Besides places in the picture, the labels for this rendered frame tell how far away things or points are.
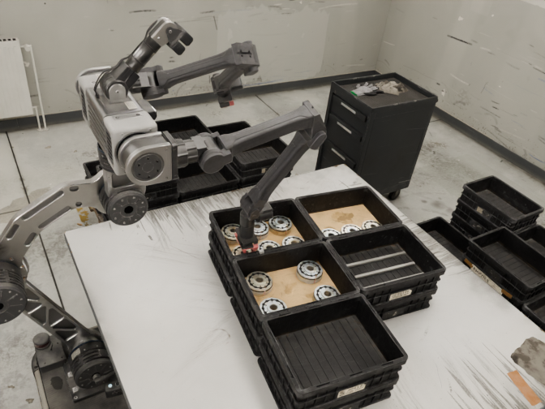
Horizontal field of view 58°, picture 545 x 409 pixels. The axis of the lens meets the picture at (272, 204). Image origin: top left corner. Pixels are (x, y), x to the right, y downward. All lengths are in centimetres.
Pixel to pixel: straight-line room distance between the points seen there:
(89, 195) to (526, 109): 406
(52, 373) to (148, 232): 73
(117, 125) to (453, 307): 155
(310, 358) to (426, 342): 55
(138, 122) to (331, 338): 98
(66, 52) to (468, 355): 373
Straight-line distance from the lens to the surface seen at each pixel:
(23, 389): 276
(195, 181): 324
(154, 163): 141
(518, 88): 508
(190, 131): 358
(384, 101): 351
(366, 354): 181
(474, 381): 206
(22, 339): 295
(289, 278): 198
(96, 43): 459
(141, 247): 228
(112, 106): 157
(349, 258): 213
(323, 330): 183
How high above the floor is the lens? 222
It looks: 36 degrees down
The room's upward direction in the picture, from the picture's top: 8 degrees clockwise
